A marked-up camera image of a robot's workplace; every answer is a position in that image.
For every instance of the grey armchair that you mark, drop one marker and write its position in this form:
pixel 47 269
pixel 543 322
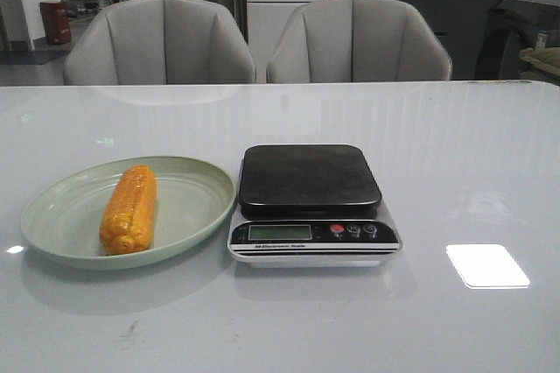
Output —
pixel 160 42
pixel 338 41

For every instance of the dark appliance at right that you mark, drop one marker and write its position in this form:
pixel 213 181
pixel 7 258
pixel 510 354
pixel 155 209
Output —
pixel 511 26

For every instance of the grey armchair on left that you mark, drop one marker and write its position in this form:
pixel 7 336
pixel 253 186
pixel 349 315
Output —
pixel 160 42

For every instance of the yellow corn cob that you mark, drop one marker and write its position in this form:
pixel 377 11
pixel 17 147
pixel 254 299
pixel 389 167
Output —
pixel 127 225

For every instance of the black silver kitchen scale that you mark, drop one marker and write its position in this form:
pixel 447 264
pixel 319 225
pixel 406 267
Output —
pixel 310 205

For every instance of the beige cushion at right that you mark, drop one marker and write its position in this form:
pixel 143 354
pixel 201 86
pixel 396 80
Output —
pixel 542 64

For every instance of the red trash bin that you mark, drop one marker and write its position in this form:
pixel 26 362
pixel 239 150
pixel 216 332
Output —
pixel 55 21

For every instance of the pale green plate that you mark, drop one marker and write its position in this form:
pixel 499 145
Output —
pixel 194 198

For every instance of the grey armchair on right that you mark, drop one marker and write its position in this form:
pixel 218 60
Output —
pixel 338 41

